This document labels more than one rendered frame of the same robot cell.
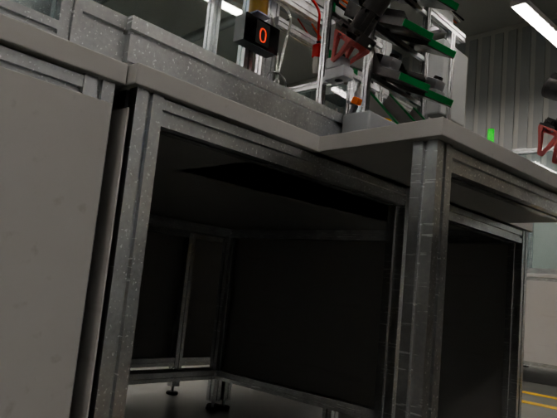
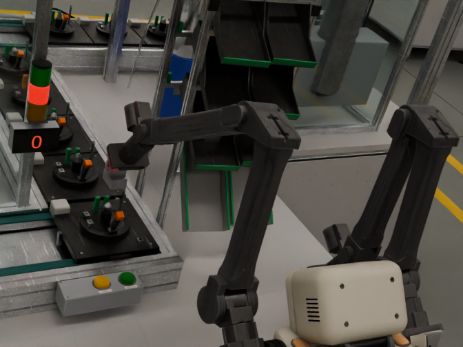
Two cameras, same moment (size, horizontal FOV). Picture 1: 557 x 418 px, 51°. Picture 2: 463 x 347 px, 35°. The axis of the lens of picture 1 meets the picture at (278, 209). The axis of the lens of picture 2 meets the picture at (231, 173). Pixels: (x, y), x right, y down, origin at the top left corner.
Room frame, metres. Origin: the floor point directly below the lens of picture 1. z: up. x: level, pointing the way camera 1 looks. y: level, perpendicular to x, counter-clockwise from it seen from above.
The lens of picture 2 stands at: (-0.07, -0.70, 2.20)
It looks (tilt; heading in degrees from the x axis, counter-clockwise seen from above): 30 degrees down; 10
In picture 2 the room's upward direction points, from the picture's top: 16 degrees clockwise
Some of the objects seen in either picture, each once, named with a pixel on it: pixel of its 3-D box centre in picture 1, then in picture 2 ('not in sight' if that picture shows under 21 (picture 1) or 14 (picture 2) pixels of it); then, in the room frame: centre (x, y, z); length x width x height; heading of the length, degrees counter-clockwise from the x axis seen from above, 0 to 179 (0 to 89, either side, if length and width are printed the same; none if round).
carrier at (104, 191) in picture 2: not in sight; (76, 164); (1.65, 0.07, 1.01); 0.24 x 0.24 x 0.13; 47
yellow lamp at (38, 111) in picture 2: (258, 7); (36, 109); (1.42, 0.10, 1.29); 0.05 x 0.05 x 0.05
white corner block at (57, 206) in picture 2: not in sight; (59, 208); (1.48, 0.02, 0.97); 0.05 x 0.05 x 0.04; 47
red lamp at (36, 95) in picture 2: not in sight; (38, 91); (1.42, 0.10, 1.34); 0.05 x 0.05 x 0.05
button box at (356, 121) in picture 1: (381, 138); (99, 292); (1.27, -0.21, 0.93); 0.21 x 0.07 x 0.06; 137
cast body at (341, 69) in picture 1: (336, 68); (114, 170); (1.48, -0.12, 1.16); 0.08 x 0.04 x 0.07; 47
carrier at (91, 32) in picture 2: not in sight; (112, 23); (2.78, 0.51, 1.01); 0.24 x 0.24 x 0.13; 47
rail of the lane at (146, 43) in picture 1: (305, 125); (18, 292); (1.17, -0.04, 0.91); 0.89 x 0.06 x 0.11; 137
